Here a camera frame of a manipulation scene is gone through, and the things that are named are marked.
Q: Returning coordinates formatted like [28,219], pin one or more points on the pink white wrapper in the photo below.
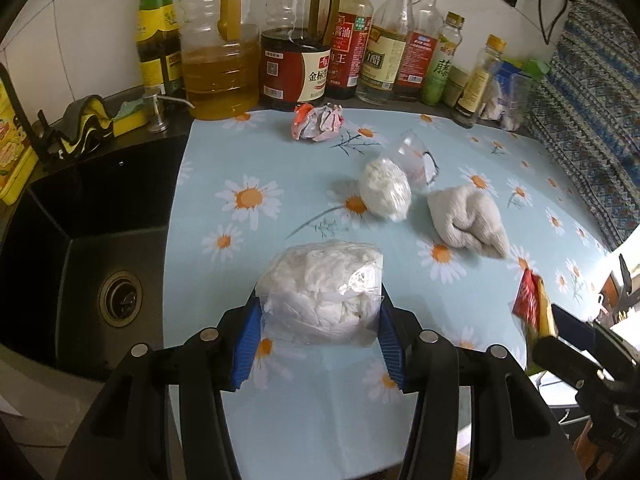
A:
[317,121]

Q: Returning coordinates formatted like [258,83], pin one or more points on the small bag of white tissue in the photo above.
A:
[386,187]

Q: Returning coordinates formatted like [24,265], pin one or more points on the person's right hand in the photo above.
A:
[595,447]

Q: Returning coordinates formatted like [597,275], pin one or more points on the slim bottle with yellow cap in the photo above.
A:
[475,90]

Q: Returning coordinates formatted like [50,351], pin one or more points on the dark soy sauce jug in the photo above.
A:
[295,70]

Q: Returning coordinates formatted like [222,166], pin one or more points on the black sink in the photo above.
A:
[90,240]

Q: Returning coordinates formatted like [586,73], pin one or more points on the large cooking oil jug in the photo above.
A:
[220,60]

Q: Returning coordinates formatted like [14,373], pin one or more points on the small glass jar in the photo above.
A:
[454,87]

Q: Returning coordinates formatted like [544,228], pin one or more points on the large bag of white tissue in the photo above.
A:
[322,295]

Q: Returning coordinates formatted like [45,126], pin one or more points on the red yellow snack packet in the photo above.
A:
[532,300]

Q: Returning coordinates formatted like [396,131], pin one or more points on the green bag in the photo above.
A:
[536,67]

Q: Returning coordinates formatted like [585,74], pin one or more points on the yellow green sponge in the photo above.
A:
[129,119]

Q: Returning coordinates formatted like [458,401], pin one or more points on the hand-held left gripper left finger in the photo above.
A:
[247,342]

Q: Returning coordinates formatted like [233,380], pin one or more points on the yellow dish soap bottle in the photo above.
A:
[12,150]

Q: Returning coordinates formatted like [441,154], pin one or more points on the patterned blue curtain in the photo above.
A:
[590,125]

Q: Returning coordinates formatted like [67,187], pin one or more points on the clear plastic cup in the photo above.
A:
[417,157]

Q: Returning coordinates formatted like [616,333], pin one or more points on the dark bottle with green label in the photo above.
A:
[159,40]

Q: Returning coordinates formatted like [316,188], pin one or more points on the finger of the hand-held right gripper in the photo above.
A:
[560,357]
[572,325]

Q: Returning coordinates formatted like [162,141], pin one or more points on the black and yellow cloth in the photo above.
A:
[80,127]

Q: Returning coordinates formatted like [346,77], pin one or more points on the metal soap dispenser pump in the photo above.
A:
[159,110]

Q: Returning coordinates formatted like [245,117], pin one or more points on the white and blue bag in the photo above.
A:
[510,92]

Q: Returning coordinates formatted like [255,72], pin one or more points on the blue daisy print tablecloth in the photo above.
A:
[280,200]

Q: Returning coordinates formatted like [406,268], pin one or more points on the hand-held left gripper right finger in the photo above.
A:
[390,342]

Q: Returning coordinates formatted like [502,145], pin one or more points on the beige cloth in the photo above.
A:
[467,222]

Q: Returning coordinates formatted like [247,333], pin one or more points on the tall bottle with red label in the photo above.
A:
[420,55]

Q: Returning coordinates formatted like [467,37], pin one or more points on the clear bottle with beige label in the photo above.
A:
[385,55]

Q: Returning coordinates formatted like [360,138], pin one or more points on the green liquid bottle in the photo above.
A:
[442,70]

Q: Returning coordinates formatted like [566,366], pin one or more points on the small pink white packet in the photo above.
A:
[509,122]

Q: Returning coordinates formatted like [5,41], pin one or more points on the red label bottle dark cap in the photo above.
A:
[350,45]

